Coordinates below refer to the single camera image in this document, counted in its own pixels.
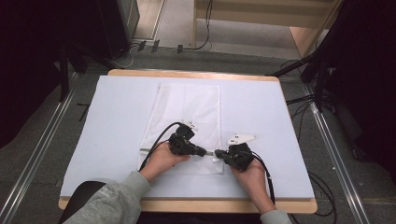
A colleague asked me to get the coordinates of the metal floor rail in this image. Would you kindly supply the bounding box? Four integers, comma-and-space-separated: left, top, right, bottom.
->
0, 89, 77, 224
302, 83, 372, 224

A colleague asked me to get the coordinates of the white mesh laundry bag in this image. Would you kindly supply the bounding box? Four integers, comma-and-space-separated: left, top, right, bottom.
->
137, 82, 225, 175

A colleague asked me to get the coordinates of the light blue table mat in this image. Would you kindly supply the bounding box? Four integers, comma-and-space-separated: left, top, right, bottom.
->
60, 75, 316, 201

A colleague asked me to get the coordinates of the black floor cable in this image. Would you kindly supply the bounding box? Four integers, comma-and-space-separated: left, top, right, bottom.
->
285, 92, 316, 142
181, 0, 215, 51
307, 170, 339, 217

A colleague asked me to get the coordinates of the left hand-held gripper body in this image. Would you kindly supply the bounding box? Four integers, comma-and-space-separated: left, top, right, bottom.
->
168, 119, 200, 157

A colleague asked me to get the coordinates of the black cabinet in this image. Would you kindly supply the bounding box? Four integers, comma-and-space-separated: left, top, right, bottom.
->
96, 0, 141, 61

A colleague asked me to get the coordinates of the person's right hand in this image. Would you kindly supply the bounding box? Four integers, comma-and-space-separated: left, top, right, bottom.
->
230, 159, 271, 204

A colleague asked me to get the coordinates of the white floor cable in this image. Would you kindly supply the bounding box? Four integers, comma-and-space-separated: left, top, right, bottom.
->
113, 43, 142, 69

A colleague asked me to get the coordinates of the dark curtain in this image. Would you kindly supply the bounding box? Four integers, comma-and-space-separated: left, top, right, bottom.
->
0, 0, 106, 148
323, 0, 396, 186

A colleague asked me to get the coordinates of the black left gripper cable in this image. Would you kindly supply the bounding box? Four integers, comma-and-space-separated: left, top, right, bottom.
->
138, 121, 183, 172

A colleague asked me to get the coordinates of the person's left hand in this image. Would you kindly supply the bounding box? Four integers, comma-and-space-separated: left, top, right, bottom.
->
138, 142, 191, 184

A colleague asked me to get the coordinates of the black metal stand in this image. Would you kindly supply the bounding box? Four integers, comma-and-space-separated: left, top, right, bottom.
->
58, 41, 120, 103
265, 46, 332, 114

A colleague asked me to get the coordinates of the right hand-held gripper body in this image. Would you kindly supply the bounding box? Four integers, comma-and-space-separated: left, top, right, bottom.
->
222, 133, 258, 172

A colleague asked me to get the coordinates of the light wooden furniture frame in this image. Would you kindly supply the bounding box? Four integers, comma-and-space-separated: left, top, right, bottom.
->
191, 0, 344, 59

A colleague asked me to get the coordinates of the wooden table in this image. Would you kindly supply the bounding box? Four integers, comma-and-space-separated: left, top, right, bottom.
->
58, 68, 318, 215

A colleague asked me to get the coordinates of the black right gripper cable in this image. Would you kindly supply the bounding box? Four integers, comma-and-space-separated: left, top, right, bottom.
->
250, 151, 276, 205

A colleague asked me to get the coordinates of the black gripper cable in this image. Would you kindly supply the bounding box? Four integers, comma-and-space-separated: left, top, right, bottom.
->
138, 121, 183, 172
250, 151, 276, 205

